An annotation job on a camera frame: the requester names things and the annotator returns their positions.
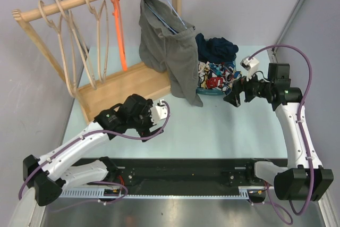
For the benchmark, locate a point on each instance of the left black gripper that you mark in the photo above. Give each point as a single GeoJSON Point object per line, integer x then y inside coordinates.
{"type": "Point", "coordinates": [145, 132]}

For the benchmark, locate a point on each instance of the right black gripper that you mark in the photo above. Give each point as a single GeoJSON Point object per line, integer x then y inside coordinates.
{"type": "Point", "coordinates": [238, 86]}

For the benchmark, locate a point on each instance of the navy blue shorts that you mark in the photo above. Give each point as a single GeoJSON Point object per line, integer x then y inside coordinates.
{"type": "Point", "coordinates": [215, 50]}

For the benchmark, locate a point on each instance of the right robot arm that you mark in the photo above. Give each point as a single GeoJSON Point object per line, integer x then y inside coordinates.
{"type": "Point", "coordinates": [304, 177]}

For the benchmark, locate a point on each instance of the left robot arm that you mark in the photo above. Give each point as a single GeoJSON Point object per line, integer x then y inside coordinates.
{"type": "Point", "coordinates": [51, 174]}

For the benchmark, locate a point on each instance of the grey shorts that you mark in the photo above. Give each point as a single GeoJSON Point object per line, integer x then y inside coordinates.
{"type": "Point", "coordinates": [175, 54]}

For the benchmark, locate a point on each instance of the wooden hanger middle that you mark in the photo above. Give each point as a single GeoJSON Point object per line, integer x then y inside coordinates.
{"type": "Point", "coordinates": [84, 53]}

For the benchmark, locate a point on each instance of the wooden hanger far left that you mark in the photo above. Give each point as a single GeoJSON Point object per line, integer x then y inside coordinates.
{"type": "Point", "coordinates": [70, 83]}

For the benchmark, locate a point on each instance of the orange plastic hanger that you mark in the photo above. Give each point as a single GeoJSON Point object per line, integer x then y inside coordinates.
{"type": "Point", "coordinates": [119, 32]}

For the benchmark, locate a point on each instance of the teal plastic basket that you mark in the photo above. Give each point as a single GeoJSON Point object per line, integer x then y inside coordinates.
{"type": "Point", "coordinates": [216, 66]}

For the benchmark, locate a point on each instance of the wooden clothes rack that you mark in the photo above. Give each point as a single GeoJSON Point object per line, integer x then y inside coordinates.
{"type": "Point", "coordinates": [136, 79]}

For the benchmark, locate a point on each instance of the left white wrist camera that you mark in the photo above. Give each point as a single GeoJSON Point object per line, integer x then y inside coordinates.
{"type": "Point", "coordinates": [159, 112]}

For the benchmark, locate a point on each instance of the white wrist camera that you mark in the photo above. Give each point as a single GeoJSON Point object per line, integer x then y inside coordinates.
{"type": "Point", "coordinates": [159, 112]}
{"type": "Point", "coordinates": [250, 64]}

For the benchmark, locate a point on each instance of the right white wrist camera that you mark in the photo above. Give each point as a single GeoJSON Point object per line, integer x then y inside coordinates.
{"type": "Point", "coordinates": [250, 64]}

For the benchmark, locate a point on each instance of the aluminium frame extrusion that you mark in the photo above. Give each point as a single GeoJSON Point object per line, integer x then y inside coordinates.
{"type": "Point", "coordinates": [272, 55]}

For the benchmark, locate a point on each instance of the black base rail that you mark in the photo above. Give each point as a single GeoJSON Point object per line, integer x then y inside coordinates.
{"type": "Point", "coordinates": [184, 177]}

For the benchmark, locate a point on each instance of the white slotted cable duct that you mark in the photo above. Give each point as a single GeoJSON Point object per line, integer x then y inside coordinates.
{"type": "Point", "coordinates": [92, 192]}

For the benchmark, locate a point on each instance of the blue wire hanger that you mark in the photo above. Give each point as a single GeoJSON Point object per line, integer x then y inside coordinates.
{"type": "Point", "coordinates": [164, 12]}

